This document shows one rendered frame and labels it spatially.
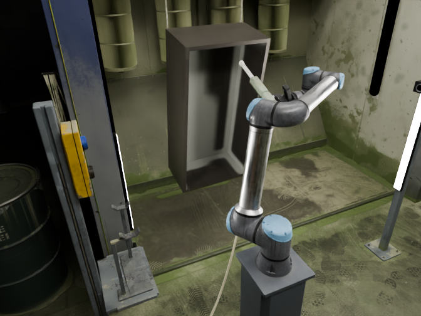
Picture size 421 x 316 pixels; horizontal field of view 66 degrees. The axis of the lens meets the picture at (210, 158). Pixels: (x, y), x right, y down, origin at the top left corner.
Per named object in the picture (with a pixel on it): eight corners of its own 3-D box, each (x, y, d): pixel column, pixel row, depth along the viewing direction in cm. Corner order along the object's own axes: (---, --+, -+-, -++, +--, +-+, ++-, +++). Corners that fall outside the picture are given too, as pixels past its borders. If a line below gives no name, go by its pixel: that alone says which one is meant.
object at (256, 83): (272, 135, 193) (283, 105, 176) (265, 136, 191) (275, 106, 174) (239, 86, 222) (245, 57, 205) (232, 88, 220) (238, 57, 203)
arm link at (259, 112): (250, 248, 167) (274, 103, 143) (222, 235, 176) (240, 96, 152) (264, 237, 179) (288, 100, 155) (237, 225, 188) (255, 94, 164)
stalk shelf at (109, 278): (97, 262, 160) (97, 260, 159) (143, 248, 167) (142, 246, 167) (106, 314, 135) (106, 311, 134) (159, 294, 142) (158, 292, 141)
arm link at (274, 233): (282, 264, 160) (285, 237, 152) (252, 250, 169) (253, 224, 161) (295, 246, 171) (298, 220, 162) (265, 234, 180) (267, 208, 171)
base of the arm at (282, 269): (299, 269, 170) (301, 256, 165) (268, 282, 163) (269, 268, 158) (279, 246, 185) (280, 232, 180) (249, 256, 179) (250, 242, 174)
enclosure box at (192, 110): (168, 167, 290) (165, 28, 214) (227, 152, 312) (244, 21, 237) (183, 193, 266) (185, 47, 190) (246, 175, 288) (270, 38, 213)
